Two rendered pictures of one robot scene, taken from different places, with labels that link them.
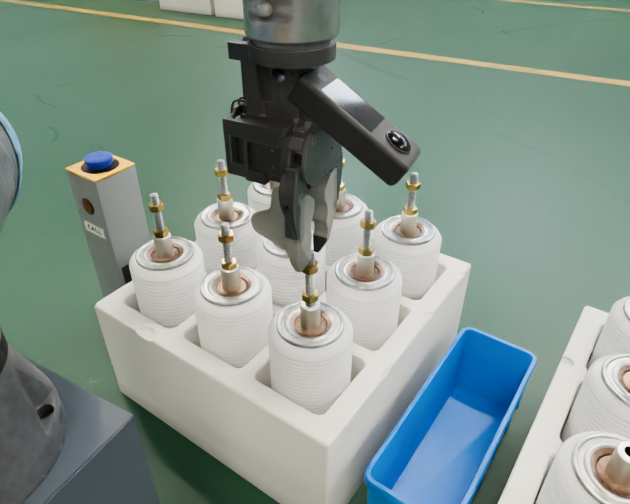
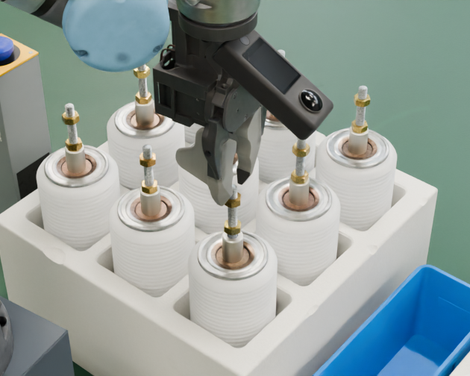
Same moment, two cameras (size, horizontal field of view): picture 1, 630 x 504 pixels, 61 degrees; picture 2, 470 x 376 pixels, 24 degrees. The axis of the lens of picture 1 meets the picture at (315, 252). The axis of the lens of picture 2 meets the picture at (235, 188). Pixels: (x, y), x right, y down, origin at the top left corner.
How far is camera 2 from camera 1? 57 cm
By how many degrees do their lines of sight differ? 6
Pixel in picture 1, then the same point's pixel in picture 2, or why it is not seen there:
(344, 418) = (262, 352)
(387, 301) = (319, 233)
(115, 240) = (12, 142)
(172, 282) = (85, 201)
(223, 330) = (141, 257)
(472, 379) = (433, 326)
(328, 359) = (248, 292)
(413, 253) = (359, 177)
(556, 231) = not seen: outside the picture
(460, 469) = not seen: outside the picture
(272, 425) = (189, 356)
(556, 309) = not seen: outside the picture
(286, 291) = (211, 215)
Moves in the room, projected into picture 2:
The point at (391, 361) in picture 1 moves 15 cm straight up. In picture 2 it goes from (320, 298) to (328, 196)
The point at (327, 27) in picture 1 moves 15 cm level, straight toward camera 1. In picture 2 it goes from (247, 9) to (231, 112)
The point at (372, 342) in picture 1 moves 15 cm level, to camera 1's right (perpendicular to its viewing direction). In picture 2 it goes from (304, 277) to (436, 283)
